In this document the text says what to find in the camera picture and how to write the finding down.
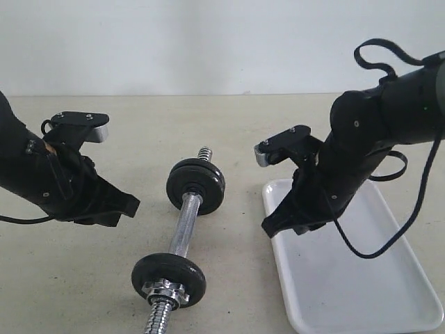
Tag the chrome threaded dumbbell bar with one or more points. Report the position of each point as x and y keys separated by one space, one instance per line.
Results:
x=159 y=315

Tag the black round disc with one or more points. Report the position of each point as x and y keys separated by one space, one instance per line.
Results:
x=208 y=183

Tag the chrome collar nut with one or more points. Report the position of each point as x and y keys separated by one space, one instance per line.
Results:
x=164 y=291

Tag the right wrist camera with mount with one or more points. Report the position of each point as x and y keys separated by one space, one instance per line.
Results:
x=295 y=143

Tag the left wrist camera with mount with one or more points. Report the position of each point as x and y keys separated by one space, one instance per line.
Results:
x=75 y=128

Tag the white rectangular plastic tray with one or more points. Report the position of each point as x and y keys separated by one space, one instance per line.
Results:
x=327 y=289

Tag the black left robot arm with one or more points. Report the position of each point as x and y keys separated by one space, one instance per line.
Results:
x=23 y=172

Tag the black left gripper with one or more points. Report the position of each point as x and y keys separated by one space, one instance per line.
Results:
x=81 y=196

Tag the black weight plate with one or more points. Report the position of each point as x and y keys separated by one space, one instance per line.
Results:
x=201 y=163
x=173 y=268

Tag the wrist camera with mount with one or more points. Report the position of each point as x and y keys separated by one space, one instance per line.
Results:
x=75 y=128
x=295 y=143

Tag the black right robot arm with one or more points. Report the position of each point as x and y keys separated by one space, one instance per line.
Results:
x=364 y=127

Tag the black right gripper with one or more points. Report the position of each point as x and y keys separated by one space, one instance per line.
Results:
x=307 y=207

